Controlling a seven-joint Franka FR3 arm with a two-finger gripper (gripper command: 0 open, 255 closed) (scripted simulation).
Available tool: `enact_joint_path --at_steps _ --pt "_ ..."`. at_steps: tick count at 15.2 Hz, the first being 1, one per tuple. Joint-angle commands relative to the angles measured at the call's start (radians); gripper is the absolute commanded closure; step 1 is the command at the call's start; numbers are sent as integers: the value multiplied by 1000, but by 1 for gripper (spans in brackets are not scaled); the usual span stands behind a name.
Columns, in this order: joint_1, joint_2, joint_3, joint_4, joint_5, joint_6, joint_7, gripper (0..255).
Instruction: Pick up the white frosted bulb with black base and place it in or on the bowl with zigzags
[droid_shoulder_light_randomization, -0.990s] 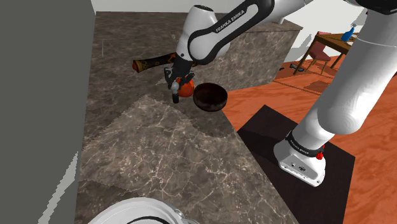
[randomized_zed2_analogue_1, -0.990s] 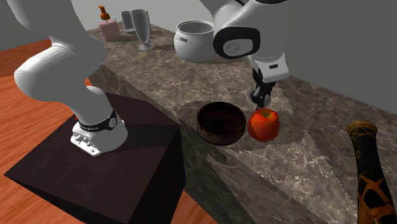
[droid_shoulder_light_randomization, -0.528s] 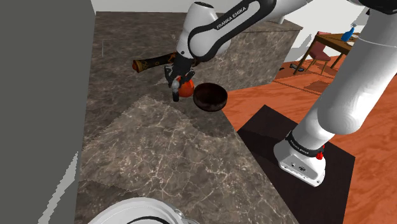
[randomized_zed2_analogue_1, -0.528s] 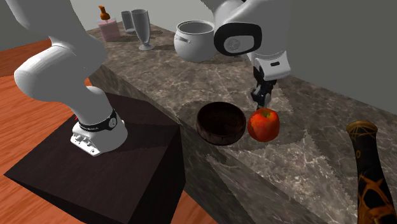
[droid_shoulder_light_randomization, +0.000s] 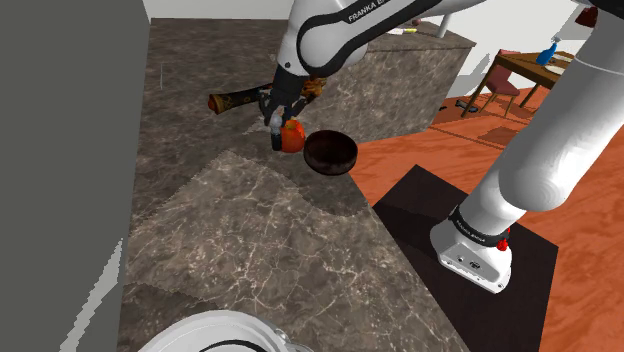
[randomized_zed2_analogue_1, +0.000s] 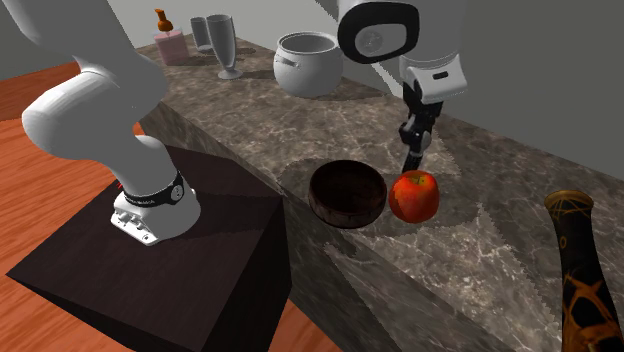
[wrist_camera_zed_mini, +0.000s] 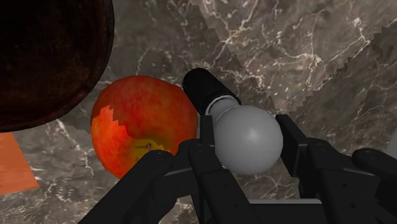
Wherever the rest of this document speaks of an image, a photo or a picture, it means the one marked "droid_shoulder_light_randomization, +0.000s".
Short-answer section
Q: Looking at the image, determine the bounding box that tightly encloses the orange brown figure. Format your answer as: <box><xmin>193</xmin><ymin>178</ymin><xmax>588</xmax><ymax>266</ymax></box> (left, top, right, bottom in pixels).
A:
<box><xmin>301</xmin><ymin>76</ymin><xmax>328</xmax><ymax>103</ymax></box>

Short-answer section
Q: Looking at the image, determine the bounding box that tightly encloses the orange round jar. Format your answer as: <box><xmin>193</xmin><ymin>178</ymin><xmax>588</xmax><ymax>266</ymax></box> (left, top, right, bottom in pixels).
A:
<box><xmin>270</xmin><ymin>118</ymin><xmax>307</xmax><ymax>154</ymax></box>

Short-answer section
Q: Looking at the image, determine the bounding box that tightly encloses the dark patterned bottle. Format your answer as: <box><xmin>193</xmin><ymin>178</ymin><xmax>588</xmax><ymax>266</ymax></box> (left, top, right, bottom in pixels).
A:
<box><xmin>207</xmin><ymin>83</ymin><xmax>275</xmax><ymax>116</ymax></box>

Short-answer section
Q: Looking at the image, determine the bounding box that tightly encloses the dark brown bowl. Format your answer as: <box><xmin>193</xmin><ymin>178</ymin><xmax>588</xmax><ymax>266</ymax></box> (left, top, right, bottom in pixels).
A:
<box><xmin>302</xmin><ymin>129</ymin><xmax>360</xmax><ymax>177</ymax></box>

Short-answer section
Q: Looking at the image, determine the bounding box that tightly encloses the marble kitchen island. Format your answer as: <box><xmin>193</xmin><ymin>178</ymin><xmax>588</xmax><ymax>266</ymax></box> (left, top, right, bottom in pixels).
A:
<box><xmin>292</xmin><ymin>18</ymin><xmax>477</xmax><ymax>144</ymax></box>

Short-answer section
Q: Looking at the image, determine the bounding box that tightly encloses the red chair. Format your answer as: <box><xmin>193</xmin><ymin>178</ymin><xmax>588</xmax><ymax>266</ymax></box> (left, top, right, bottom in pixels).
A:
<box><xmin>479</xmin><ymin>48</ymin><xmax>522</xmax><ymax>117</ymax></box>

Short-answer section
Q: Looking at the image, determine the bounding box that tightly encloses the brown wooden table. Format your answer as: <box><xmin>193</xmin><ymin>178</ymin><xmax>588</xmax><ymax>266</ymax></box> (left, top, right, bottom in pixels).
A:
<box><xmin>459</xmin><ymin>48</ymin><xmax>577</xmax><ymax>119</ymax></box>

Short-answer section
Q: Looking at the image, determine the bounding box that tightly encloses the grey tall cabinet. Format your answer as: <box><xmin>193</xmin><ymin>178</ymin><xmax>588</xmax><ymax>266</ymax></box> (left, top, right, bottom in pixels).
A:
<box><xmin>0</xmin><ymin>0</ymin><xmax>151</xmax><ymax>352</ymax></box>

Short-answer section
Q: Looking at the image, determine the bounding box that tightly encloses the dark robot stand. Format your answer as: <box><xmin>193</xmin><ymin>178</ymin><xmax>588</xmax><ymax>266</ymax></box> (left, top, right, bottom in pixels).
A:
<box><xmin>372</xmin><ymin>164</ymin><xmax>560</xmax><ymax>352</ymax></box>

